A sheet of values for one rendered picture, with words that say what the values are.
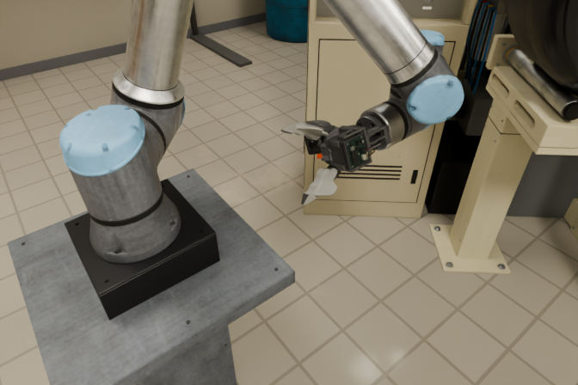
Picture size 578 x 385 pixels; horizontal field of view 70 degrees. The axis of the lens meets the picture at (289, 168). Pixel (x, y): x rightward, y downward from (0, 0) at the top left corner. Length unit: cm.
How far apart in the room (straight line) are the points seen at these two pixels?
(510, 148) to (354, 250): 73
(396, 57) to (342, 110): 98
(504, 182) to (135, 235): 127
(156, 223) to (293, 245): 102
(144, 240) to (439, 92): 62
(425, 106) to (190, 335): 61
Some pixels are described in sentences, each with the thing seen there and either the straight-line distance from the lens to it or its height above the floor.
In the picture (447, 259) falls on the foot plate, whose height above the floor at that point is 1.
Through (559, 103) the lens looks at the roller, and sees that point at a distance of 112.
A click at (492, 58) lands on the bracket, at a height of 89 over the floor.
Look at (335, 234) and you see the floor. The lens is 189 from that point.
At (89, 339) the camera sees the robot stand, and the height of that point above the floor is 60.
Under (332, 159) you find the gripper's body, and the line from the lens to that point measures 80.
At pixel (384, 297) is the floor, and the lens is 170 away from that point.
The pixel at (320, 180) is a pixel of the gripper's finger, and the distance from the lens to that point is 80.
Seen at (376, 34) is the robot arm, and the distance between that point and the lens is 67.
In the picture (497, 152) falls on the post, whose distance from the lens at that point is 158.
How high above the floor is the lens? 134
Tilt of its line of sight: 36 degrees down
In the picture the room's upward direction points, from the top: straight up
